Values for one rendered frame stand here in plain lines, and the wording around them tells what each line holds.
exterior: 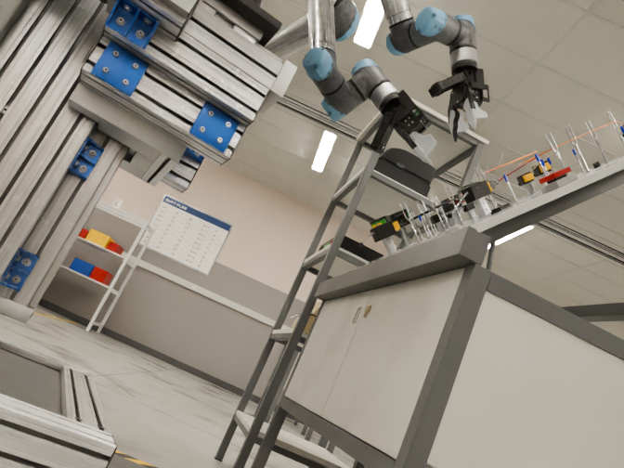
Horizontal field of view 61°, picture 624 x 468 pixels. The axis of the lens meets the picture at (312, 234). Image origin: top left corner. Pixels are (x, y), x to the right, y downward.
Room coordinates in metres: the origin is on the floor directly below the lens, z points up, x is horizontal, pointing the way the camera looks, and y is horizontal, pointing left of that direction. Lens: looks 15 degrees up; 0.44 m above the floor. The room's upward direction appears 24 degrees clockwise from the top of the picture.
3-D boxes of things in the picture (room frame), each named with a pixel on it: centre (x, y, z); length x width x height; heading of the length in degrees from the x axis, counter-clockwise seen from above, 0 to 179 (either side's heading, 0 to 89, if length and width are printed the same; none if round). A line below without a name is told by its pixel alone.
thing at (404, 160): (2.41, -0.26, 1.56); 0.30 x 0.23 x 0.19; 100
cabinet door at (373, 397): (1.30, -0.28, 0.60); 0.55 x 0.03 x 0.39; 8
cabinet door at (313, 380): (1.84, -0.20, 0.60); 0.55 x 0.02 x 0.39; 8
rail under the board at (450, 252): (1.57, -0.22, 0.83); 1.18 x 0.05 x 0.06; 8
